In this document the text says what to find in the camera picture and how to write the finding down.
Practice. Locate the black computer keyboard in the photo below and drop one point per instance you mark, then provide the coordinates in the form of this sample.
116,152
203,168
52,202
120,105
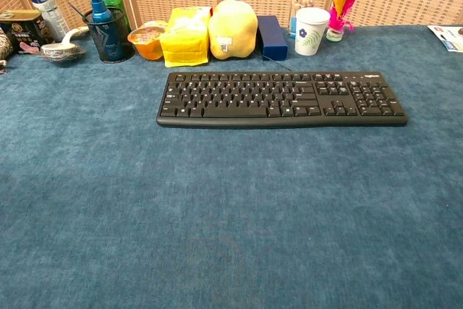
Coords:
253,121

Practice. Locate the blue fuzzy tablecloth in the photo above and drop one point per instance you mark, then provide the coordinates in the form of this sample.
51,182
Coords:
217,197

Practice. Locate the yellow snack packet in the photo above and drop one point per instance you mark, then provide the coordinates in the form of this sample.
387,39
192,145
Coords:
184,41

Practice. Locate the dark blue rectangular box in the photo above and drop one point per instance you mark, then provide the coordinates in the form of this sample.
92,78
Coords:
273,37

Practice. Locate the yellow plush toy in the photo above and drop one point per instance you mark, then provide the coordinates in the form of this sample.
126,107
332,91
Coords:
233,26

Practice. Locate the orange fruit jelly cup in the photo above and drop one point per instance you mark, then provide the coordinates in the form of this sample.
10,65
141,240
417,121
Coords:
146,45
157,25

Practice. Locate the white paper cup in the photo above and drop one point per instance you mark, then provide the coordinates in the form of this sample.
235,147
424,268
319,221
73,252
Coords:
309,34

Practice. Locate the green drink can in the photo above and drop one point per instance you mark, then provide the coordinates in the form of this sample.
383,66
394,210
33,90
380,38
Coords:
117,1

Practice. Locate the small blue spray bottle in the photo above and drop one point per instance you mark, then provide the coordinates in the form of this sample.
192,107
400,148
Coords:
99,8

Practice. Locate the white plastic spoon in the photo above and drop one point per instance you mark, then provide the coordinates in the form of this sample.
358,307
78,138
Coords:
70,35

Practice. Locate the patterned tape roll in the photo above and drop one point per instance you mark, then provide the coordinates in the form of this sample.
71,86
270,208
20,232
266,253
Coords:
59,52

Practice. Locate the blister pack with blue card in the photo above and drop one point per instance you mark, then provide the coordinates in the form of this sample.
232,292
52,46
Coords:
446,39

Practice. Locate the gold rectangular food tin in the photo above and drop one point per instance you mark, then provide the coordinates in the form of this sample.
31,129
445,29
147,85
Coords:
21,28

